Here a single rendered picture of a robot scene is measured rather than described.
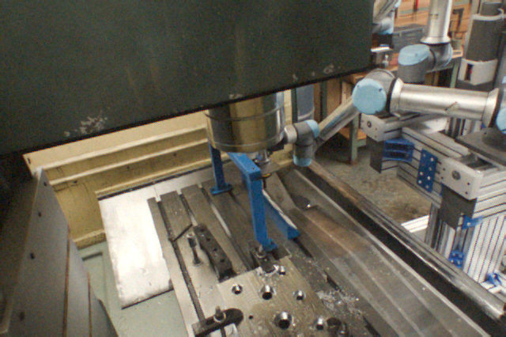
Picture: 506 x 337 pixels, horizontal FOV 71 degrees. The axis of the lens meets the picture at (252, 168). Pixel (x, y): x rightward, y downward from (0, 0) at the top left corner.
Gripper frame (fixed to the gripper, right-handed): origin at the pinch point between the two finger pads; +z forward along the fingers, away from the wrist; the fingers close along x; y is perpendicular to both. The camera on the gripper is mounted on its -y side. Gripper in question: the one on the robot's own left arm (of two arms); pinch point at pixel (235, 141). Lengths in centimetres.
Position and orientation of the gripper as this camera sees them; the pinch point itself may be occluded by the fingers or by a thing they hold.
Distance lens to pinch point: 133.4
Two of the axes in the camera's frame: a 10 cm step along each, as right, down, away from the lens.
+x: -4.0, -4.3, 8.1
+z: -9.1, 2.4, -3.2
